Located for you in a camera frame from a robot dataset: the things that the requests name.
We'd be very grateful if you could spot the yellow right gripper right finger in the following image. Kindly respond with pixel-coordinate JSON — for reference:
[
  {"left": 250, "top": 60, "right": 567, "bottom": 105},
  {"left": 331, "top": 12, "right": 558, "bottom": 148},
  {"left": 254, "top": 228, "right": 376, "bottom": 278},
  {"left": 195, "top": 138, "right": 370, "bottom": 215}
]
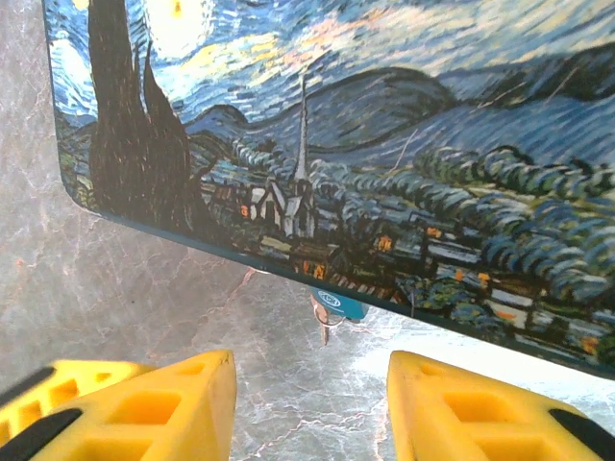
[{"left": 385, "top": 350, "right": 607, "bottom": 461}]

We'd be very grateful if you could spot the starry night painted tin box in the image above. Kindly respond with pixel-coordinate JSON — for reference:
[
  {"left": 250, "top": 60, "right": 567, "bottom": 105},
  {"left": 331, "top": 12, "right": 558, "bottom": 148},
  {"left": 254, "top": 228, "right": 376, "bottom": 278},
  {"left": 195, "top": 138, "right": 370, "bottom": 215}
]
[{"left": 41, "top": 0, "right": 615, "bottom": 381}]

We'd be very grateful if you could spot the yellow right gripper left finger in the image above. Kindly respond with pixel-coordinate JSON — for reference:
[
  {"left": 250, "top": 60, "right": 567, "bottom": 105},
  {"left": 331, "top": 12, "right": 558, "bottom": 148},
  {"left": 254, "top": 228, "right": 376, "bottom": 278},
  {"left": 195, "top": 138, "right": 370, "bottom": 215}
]
[{"left": 0, "top": 349, "right": 238, "bottom": 461}]

